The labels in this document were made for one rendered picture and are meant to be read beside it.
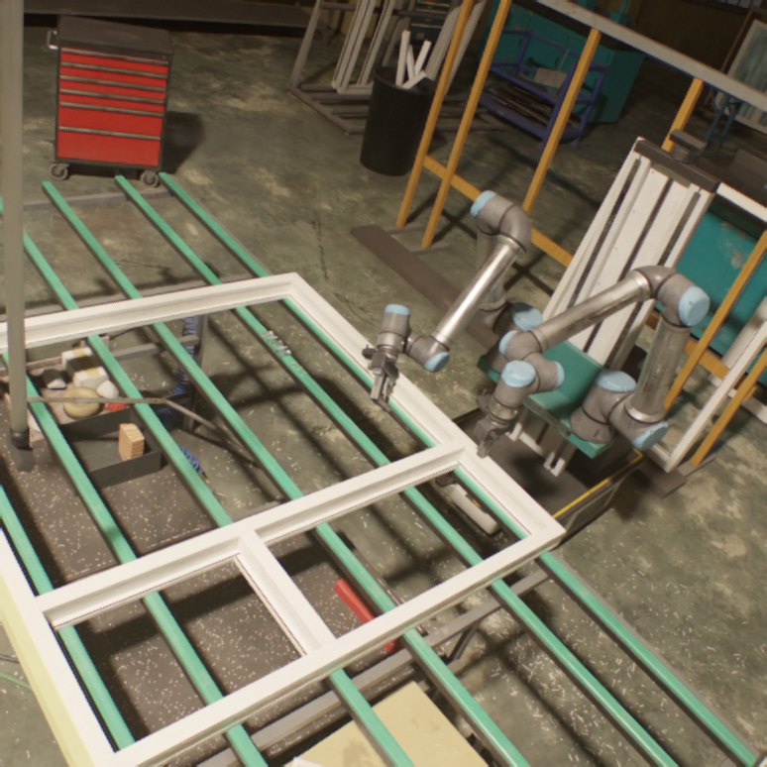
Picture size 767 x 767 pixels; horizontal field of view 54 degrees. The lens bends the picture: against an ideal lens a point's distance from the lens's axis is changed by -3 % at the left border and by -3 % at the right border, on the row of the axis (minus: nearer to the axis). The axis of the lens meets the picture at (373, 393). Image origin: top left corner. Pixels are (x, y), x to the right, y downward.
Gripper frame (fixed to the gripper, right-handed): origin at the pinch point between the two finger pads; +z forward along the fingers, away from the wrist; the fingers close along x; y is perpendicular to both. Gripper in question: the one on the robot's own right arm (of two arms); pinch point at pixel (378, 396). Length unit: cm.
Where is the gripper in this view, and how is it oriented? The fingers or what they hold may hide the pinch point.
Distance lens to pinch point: 260.1
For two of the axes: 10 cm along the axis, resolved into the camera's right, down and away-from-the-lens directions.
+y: 9.1, 0.7, -4.0
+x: 3.5, 3.9, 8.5
